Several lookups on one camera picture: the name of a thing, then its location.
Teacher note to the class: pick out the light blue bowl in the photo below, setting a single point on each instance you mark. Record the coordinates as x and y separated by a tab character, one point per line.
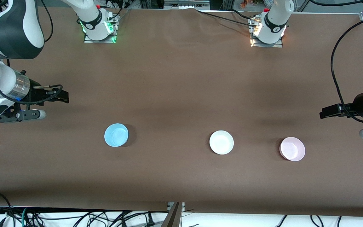
116	135

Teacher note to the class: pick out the brown table cover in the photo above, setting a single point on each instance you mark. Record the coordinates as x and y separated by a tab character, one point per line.
181	78

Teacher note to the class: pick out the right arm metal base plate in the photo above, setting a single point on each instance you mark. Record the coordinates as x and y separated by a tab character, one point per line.
99	41

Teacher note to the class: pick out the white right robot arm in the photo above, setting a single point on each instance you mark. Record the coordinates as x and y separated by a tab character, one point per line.
14	31

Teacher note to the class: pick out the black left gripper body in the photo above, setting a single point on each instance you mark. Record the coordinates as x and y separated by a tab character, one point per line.
359	104

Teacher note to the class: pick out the pink bowl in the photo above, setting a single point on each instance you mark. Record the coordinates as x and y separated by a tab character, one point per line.
292	149

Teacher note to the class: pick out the aluminium frame post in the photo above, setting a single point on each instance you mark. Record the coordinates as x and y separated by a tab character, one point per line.
173	216

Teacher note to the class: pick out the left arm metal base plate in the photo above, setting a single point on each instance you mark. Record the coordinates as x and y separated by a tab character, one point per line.
266	45

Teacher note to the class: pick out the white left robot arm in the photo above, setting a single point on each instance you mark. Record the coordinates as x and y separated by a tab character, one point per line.
276	22

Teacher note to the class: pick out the white bowl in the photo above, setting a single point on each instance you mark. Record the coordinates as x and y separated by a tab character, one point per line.
221	142

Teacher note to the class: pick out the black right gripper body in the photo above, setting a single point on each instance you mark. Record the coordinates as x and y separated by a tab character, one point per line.
36	94

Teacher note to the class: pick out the grey metal rail box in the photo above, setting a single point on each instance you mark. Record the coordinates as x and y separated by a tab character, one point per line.
186	3

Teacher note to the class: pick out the black power plug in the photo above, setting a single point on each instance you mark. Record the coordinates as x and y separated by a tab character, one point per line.
150	220

